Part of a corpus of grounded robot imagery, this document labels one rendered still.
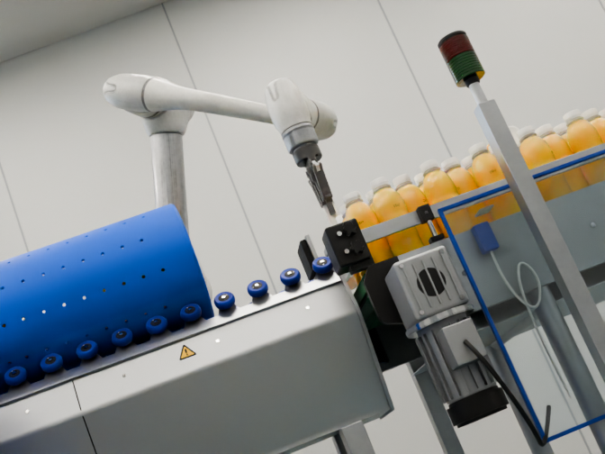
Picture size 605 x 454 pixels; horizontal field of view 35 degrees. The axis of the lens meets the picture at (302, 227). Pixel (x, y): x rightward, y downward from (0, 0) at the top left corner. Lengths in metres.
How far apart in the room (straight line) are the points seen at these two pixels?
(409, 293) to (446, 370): 0.16
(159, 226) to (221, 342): 0.29
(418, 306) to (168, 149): 1.38
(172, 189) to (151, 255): 0.96
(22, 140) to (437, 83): 2.32
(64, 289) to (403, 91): 3.56
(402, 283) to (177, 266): 0.49
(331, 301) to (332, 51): 3.51
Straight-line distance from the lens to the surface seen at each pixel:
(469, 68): 1.95
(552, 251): 1.86
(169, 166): 2.96
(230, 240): 5.05
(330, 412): 2.01
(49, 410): 1.98
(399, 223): 1.99
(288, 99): 2.56
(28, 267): 2.06
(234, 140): 5.23
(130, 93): 2.86
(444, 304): 1.80
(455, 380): 1.79
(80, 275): 2.01
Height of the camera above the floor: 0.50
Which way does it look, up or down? 16 degrees up
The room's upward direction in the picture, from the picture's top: 22 degrees counter-clockwise
